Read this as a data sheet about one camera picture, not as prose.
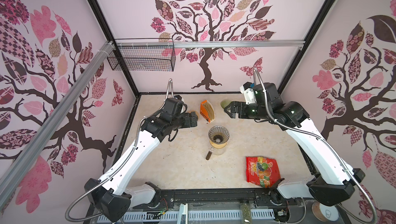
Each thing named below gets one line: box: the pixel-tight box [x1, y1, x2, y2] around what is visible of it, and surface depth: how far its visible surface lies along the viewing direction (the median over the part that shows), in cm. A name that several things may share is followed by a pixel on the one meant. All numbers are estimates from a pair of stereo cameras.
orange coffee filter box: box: [200, 99, 216, 123], surface depth 103 cm
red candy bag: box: [245, 155, 282, 188], surface depth 81 cm
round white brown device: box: [311, 201, 340, 222], surface depth 67 cm
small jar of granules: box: [241, 203, 253, 224], surface depth 68 cm
